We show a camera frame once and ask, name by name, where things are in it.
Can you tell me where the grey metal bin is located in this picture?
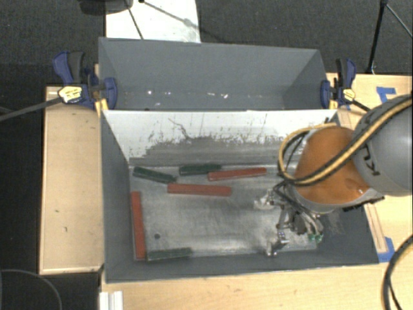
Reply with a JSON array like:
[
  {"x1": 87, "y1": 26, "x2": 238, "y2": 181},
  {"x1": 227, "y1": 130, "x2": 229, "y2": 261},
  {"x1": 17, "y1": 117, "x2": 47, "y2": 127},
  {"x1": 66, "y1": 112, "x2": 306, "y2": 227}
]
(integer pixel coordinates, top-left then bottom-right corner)
[{"x1": 97, "y1": 36, "x2": 380, "y2": 284}]

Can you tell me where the pale wood flat board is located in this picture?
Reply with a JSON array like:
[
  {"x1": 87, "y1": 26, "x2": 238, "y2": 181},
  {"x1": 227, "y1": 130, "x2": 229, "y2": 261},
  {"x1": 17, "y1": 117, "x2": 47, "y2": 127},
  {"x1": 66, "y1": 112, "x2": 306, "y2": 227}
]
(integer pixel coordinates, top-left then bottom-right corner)
[{"x1": 38, "y1": 83, "x2": 106, "y2": 276}]

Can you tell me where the red-brown flat block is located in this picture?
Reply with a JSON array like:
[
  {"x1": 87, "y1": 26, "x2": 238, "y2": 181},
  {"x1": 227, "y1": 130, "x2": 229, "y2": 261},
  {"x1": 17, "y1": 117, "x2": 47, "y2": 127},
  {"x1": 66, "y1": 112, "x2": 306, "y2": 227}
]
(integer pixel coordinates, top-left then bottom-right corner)
[
  {"x1": 130, "y1": 191, "x2": 148, "y2": 262},
  {"x1": 206, "y1": 167, "x2": 268, "y2": 182},
  {"x1": 166, "y1": 183, "x2": 233, "y2": 198}
]

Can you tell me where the dark green flat block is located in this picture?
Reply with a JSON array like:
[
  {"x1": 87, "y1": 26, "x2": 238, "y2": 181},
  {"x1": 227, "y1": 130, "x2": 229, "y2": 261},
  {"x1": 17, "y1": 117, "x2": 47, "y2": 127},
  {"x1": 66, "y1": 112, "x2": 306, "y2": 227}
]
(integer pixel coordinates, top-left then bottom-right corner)
[
  {"x1": 178, "y1": 163, "x2": 223, "y2": 176},
  {"x1": 146, "y1": 247, "x2": 194, "y2": 262},
  {"x1": 132, "y1": 166, "x2": 177, "y2": 184}
]

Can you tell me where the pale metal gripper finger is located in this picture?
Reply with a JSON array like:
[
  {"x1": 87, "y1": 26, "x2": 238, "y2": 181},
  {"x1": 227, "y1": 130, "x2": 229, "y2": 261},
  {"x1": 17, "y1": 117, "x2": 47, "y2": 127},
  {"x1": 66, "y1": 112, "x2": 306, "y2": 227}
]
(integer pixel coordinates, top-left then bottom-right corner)
[
  {"x1": 267, "y1": 232, "x2": 288, "y2": 249},
  {"x1": 265, "y1": 240, "x2": 290, "y2": 258}
]

